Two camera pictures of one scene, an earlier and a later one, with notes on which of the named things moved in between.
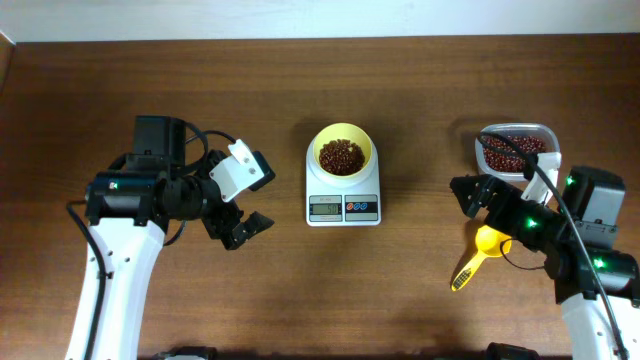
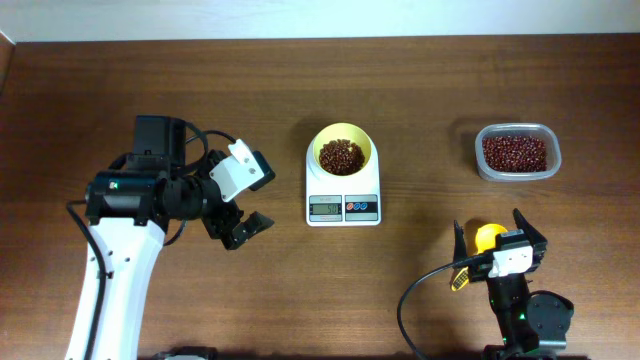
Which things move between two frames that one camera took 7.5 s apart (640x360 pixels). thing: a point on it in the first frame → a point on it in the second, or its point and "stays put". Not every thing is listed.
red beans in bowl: [341, 157] stays put
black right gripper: [499, 198] → [533, 239]
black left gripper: [240, 234] stays put
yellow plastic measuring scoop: [488, 243] stays put
